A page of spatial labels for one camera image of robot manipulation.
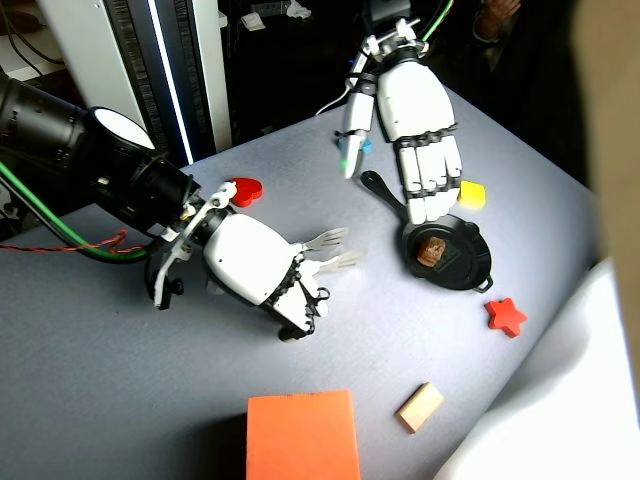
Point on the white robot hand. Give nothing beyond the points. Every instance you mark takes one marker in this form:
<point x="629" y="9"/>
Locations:
<point x="415" y="110"/>
<point x="245" y="260"/>

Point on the taped metal tongs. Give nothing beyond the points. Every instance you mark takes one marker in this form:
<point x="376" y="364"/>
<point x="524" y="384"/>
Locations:
<point x="345" y="260"/>

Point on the brown toy meat chunk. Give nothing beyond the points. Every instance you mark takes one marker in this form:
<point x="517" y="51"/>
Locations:
<point x="431" y="251"/>

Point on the black frying pan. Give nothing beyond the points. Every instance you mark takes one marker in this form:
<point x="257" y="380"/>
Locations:
<point x="465" y="270"/>

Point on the blue block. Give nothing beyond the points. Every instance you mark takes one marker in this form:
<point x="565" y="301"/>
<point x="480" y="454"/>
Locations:
<point x="367" y="146"/>

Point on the red heart block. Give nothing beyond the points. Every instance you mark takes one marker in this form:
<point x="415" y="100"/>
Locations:
<point x="247" y="191"/>

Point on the yellow block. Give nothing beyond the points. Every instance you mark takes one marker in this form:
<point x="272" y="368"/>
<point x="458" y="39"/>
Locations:
<point x="471" y="194"/>

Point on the grey table cloth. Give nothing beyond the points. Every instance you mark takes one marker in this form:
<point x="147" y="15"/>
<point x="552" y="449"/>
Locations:
<point x="150" y="375"/>

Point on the large orange cube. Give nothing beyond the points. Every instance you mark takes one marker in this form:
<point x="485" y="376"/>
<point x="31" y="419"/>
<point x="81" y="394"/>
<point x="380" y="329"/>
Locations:
<point x="300" y="435"/>

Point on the beige panel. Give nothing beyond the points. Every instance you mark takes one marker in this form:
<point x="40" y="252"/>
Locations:
<point x="612" y="125"/>

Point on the red star block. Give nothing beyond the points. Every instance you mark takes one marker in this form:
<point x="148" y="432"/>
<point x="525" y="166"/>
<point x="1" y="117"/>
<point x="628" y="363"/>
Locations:
<point x="506" y="317"/>

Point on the tan wooden rectangular block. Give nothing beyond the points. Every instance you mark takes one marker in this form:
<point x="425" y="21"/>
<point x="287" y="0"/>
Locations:
<point x="420" y="407"/>

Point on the white robot body column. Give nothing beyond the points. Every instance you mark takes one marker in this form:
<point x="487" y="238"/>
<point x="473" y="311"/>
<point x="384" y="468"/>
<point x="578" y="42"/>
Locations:
<point x="115" y="60"/>

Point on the white backdrop cloth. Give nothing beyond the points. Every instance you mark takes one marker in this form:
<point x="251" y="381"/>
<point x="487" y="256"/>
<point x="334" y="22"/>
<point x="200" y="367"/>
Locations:
<point x="575" y="400"/>

